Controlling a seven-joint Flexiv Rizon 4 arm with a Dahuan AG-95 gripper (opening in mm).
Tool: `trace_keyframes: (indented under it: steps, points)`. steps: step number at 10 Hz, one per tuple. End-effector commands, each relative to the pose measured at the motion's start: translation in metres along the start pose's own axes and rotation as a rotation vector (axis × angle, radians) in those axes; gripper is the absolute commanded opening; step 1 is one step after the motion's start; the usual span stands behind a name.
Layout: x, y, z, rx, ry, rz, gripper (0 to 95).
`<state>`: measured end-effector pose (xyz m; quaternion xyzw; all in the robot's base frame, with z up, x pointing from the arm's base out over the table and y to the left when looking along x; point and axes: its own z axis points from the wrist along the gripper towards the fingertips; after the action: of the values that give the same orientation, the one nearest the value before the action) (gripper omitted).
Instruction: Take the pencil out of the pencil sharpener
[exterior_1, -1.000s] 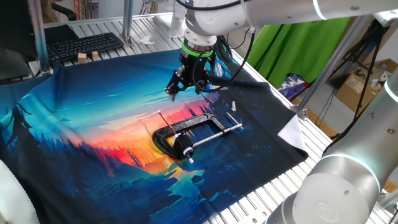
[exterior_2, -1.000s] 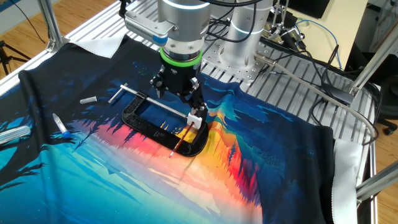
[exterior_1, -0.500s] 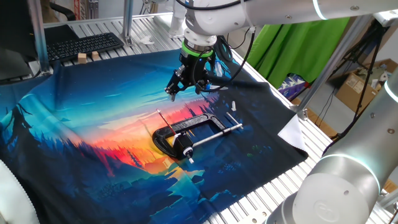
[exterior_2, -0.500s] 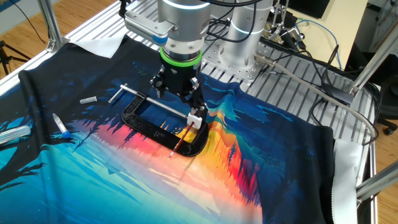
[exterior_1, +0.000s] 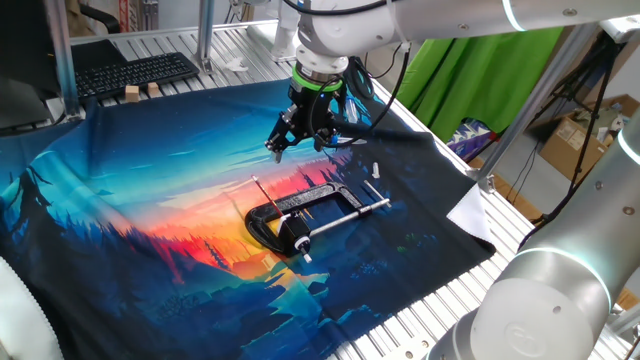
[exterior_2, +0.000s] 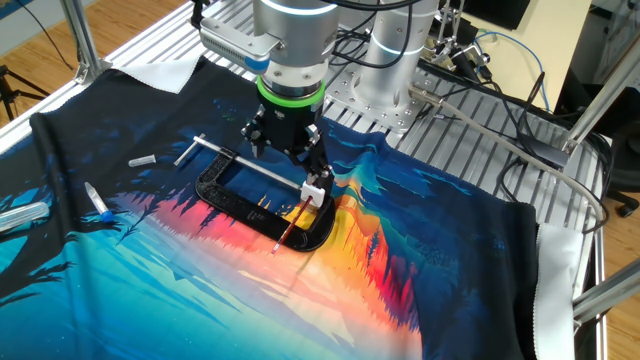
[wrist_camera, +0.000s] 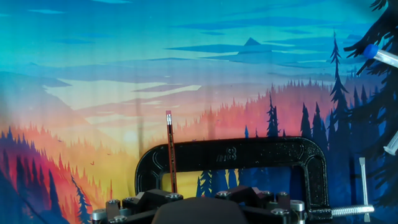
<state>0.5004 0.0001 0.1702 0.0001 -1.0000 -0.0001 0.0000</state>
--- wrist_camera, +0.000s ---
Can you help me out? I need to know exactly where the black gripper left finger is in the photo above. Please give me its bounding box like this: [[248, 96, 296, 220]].
[[91, 189, 184, 224]]

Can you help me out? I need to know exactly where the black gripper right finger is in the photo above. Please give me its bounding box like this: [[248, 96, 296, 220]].
[[215, 185, 307, 224]]

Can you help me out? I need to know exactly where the red black pencil with eraser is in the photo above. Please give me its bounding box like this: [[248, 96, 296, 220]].
[[165, 110, 178, 194]]

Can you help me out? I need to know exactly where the black metal C-clamp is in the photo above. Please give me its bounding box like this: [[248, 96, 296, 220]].
[[134, 136, 376, 223]]

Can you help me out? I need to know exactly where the printed sunset landscape cloth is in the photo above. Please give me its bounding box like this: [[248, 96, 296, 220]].
[[0, 0, 398, 224]]

